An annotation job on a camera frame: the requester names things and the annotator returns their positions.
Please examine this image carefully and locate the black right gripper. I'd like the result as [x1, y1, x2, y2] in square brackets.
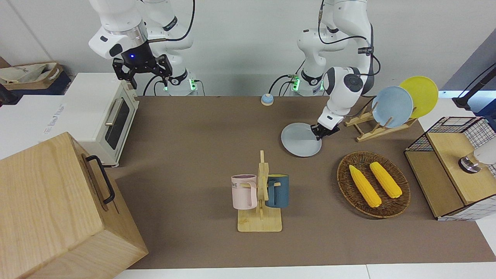
[112, 41, 173, 90]

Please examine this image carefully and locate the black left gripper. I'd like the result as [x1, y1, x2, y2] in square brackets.
[311, 123, 341, 141]

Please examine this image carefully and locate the gray plate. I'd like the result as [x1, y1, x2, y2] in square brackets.
[281, 122, 322, 157]

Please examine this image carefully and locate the wooden plate rack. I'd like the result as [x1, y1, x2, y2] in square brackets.
[345, 103, 419, 142]

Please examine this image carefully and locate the light blue plate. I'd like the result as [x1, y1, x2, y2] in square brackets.
[371, 86, 414, 129]

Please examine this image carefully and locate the yellow plate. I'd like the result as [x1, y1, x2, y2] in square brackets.
[399, 76, 439, 119]

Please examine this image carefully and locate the brown wicker basket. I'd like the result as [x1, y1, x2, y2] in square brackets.
[337, 151, 411, 219]

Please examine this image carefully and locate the white toaster oven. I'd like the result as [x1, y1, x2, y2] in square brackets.
[42, 73, 140, 168]

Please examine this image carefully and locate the dark blue mug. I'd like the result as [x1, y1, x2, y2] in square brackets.
[265, 174, 290, 208]

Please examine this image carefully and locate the yellow corn cob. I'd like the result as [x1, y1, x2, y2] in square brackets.
[369, 162, 403, 199]
[349, 165, 382, 208]

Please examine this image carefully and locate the dark blue bin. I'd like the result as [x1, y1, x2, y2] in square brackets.
[0, 72, 72, 106]

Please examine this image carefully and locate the pink mug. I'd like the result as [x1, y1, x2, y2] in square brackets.
[231, 174, 258, 210]

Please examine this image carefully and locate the brown table mat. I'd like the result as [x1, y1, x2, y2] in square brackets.
[107, 96, 496, 270]

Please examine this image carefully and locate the wooden mug holder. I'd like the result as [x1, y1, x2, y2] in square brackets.
[237, 150, 282, 233]

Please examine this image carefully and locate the cardboard box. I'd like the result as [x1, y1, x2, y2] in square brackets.
[0, 62, 64, 91]

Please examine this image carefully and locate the beige cloth bag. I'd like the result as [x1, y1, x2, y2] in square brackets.
[0, 63, 59, 84]

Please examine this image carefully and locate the black stand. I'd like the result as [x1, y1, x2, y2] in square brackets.
[451, 64, 496, 113]

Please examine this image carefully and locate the large wooden box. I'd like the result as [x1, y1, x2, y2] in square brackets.
[0, 132, 149, 279]

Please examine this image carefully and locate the white and silver cup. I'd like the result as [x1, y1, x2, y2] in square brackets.
[458, 143, 496, 174]

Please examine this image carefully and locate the black right base cable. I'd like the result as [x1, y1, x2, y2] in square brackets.
[143, 74, 168, 96]

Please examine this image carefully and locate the black base cable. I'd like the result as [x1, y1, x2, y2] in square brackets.
[269, 58, 307, 96]
[143, 74, 168, 96]

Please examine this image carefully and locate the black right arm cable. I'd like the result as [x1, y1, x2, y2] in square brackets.
[147, 0, 195, 43]

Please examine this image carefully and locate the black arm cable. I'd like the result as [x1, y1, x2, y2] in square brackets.
[147, 0, 195, 43]
[318, 0, 381, 97]

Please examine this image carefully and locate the black left base cable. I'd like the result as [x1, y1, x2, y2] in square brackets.
[269, 58, 307, 96]

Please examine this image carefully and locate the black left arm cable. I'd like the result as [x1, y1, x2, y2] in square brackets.
[318, 0, 381, 97]

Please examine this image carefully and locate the black box handle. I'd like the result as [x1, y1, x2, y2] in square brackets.
[86, 155, 116, 205]

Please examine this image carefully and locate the wire and wood shelf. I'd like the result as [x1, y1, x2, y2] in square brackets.
[404, 116, 496, 221]

